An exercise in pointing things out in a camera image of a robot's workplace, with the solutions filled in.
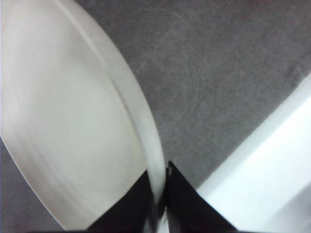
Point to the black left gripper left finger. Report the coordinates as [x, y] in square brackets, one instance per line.
[133, 213]

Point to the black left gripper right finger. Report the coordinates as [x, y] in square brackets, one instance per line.
[187, 210]

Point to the white plate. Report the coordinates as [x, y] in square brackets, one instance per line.
[70, 116]

